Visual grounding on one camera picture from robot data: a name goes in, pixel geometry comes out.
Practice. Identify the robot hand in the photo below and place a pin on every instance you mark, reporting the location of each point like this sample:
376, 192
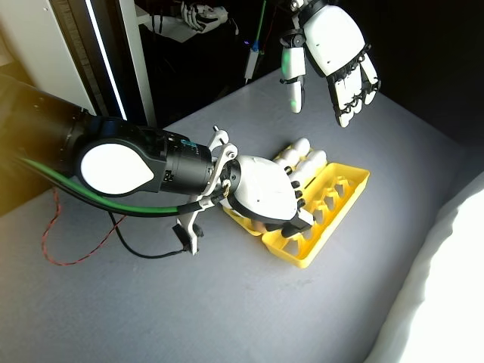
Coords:
332, 41
264, 189

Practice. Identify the white sheet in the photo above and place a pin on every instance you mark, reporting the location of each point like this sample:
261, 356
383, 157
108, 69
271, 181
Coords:
446, 283

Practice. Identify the black column with light strip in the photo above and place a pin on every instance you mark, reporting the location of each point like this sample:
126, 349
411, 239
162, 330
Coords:
98, 56

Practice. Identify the yellow egg carton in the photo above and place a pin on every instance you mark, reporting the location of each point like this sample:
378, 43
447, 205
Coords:
329, 211

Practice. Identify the grey table cloth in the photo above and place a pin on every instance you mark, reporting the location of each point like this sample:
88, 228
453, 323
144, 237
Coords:
151, 302

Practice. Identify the white frame post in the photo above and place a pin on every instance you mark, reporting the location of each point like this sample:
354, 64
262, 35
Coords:
136, 56

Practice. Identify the spare white robot hand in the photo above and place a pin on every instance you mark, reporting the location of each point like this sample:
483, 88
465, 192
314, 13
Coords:
202, 15

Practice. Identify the white cabinet panel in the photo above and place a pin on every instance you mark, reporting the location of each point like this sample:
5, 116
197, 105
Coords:
45, 49

